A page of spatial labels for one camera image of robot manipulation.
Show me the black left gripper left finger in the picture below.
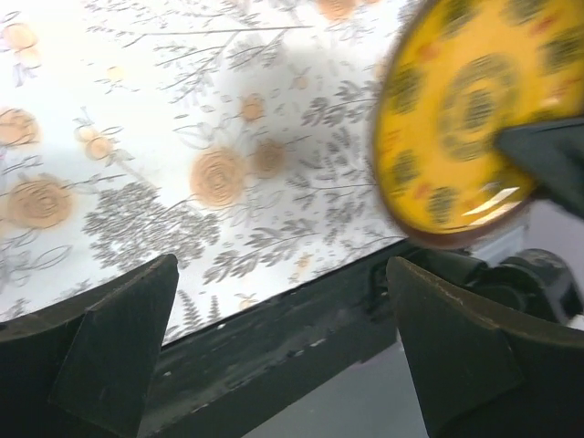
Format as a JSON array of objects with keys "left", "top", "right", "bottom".
[{"left": 1, "top": 255, "right": 178, "bottom": 437}]

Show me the yellow brown patterned plate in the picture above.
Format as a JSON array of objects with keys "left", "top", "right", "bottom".
[{"left": 372, "top": 1, "right": 583, "bottom": 249}]

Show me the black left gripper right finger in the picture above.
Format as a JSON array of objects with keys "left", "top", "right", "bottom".
[{"left": 386, "top": 255, "right": 583, "bottom": 437}]

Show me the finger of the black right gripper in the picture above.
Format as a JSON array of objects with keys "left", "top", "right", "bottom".
[{"left": 495, "top": 117, "right": 583, "bottom": 214}]

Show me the floral patterned table mat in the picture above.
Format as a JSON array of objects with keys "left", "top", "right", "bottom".
[{"left": 1, "top": 0, "right": 416, "bottom": 341}]

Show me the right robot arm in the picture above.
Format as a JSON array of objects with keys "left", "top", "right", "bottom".
[{"left": 467, "top": 117, "right": 583, "bottom": 325}]

